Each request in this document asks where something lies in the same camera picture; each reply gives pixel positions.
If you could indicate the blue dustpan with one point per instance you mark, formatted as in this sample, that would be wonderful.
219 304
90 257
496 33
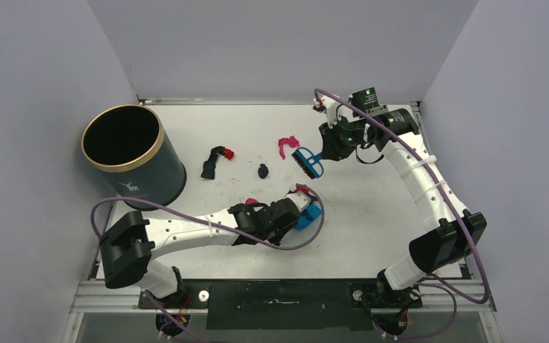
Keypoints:
311 213

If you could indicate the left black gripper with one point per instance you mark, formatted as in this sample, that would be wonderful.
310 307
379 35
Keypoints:
277 239

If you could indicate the dark blue gold-rimmed bin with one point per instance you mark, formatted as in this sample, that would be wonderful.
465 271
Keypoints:
129 145

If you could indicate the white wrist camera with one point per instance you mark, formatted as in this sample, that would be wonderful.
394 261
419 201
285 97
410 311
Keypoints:
299 198
330 108

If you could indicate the black paper scrap left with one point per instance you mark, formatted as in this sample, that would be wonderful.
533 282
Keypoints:
209 166

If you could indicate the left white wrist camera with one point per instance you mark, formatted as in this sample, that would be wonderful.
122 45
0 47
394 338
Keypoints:
299 198

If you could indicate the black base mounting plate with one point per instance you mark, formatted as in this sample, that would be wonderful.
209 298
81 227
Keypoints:
292 303

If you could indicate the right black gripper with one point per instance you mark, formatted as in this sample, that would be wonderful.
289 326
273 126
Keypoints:
329 147

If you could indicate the aluminium frame rail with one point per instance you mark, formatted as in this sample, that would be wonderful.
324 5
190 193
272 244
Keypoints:
94 297

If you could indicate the blue hand brush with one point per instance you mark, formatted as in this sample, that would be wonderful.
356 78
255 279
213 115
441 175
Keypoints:
309 162

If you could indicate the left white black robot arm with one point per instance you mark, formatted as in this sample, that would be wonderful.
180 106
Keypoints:
131 247

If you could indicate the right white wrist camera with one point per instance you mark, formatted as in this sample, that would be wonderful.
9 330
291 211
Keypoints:
330 108

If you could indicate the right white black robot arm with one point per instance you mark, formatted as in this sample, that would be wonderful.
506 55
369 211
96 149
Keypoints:
451 230

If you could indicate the magenta paper scrap left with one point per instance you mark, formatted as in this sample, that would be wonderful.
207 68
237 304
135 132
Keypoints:
250 201

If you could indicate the red paper scrap left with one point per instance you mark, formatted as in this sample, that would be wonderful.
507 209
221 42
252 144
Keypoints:
228 153

